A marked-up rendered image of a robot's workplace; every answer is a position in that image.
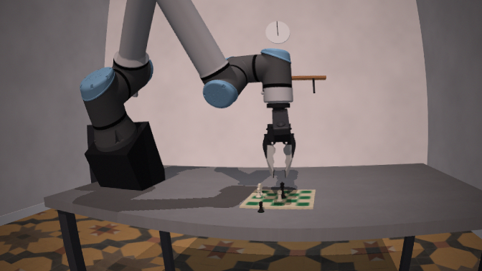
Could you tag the green and cream chessboard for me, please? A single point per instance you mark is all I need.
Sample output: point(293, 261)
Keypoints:
point(295, 199)

